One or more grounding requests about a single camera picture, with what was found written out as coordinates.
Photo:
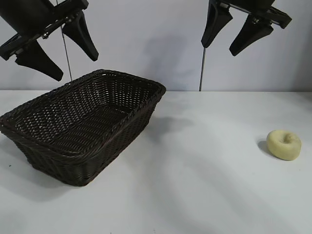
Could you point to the dark brown woven basket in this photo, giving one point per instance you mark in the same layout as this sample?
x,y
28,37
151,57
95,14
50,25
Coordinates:
x,y
80,126

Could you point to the pale yellow egg yolk pastry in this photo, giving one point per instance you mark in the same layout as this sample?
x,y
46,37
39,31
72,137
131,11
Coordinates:
x,y
282,146

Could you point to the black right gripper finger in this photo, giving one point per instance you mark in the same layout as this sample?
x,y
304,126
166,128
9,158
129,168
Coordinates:
x,y
214,24
251,36

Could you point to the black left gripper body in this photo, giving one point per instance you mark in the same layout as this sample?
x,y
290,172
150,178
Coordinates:
x,y
29,17

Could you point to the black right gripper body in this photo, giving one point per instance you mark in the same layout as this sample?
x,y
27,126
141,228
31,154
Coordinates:
x,y
243,5

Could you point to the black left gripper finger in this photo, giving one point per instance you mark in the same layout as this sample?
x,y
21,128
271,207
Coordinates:
x,y
39,61
80,36

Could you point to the thin metal rod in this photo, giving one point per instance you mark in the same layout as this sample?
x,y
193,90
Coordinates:
x,y
202,70
67,58

